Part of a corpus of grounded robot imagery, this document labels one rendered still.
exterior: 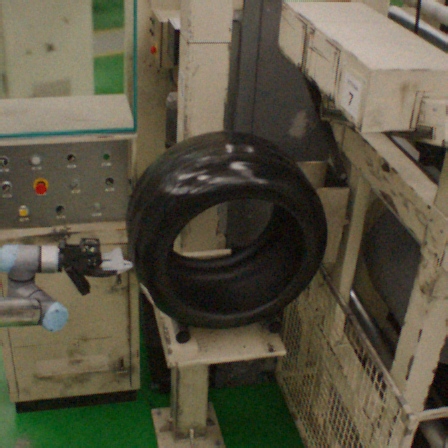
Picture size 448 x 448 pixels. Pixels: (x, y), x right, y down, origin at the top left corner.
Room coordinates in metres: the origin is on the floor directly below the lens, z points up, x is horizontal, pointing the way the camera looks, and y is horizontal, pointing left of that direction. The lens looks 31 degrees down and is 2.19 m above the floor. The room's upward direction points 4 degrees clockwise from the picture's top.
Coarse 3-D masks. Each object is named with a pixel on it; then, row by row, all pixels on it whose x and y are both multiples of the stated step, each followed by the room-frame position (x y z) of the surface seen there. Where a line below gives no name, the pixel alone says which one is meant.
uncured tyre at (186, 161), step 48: (192, 144) 1.68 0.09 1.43; (240, 144) 1.66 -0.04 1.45; (144, 192) 1.59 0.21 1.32; (192, 192) 1.50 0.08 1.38; (240, 192) 1.51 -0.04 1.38; (288, 192) 1.55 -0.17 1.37; (144, 240) 1.48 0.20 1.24; (288, 240) 1.80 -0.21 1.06; (192, 288) 1.71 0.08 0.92; (240, 288) 1.73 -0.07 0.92; (288, 288) 1.56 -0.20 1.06
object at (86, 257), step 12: (84, 240) 1.55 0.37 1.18; (96, 240) 1.56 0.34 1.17; (60, 252) 1.49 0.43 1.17; (72, 252) 1.50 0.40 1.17; (84, 252) 1.49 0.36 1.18; (96, 252) 1.50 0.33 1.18; (60, 264) 1.47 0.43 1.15; (72, 264) 1.50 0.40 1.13; (84, 264) 1.49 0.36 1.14; (96, 264) 1.51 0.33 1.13
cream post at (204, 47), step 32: (192, 0) 1.87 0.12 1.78; (224, 0) 1.89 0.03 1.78; (192, 32) 1.87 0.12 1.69; (224, 32) 1.89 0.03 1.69; (192, 64) 1.87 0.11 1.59; (224, 64) 1.89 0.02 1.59; (192, 96) 1.87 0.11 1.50; (224, 96) 1.90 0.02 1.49; (192, 128) 1.87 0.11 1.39; (224, 128) 1.90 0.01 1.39; (192, 224) 1.87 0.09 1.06; (192, 384) 1.88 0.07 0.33; (192, 416) 1.88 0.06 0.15
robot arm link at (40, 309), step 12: (0, 300) 1.28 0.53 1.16; (12, 300) 1.31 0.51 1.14; (24, 300) 1.33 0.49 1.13; (36, 300) 1.36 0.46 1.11; (48, 300) 1.38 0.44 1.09; (0, 312) 1.25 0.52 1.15; (12, 312) 1.27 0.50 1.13; (24, 312) 1.30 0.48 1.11; (36, 312) 1.32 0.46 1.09; (48, 312) 1.34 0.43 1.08; (60, 312) 1.35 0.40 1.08; (0, 324) 1.24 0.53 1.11; (12, 324) 1.27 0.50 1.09; (24, 324) 1.30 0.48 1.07; (36, 324) 1.32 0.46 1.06; (48, 324) 1.33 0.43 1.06; (60, 324) 1.35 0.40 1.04
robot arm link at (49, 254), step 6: (42, 246) 1.50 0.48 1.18; (48, 246) 1.51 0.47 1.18; (54, 246) 1.51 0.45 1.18; (42, 252) 1.48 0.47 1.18; (48, 252) 1.48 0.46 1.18; (54, 252) 1.49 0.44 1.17; (42, 258) 1.47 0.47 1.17; (48, 258) 1.47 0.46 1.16; (54, 258) 1.47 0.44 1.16; (42, 264) 1.46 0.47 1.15; (48, 264) 1.46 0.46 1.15; (54, 264) 1.47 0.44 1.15; (42, 270) 1.46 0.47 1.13; (48, 270) 1.46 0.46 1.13; (54, 270) 1.47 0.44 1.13
